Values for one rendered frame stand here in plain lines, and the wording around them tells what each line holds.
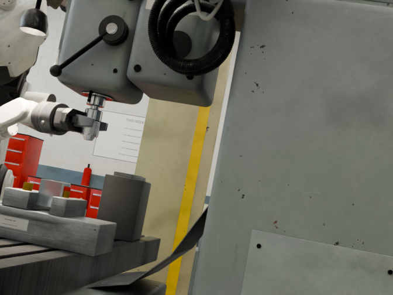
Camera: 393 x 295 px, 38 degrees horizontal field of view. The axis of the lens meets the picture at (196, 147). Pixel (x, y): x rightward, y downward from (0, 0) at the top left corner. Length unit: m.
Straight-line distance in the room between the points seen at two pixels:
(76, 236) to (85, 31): 0.52
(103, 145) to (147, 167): 7.80
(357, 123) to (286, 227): 0.26
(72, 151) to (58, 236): 9.94
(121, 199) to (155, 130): 1.55
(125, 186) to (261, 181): 0.64
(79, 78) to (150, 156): 1.83
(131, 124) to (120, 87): 9.51
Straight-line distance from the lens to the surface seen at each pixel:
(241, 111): 1.20
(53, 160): 11.33
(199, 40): 1.37
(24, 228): 1.31
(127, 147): 10.88
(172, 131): 3.22
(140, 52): 1.39
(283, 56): 1.23
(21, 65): 2.04
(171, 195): 3.19
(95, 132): 1.49
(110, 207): 1.73
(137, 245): 1.75
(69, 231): 1.27
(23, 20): 1.59
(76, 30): 1.48
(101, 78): 1.42
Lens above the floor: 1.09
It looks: 5 degrees up
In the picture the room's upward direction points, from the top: 11 degrees clockwise
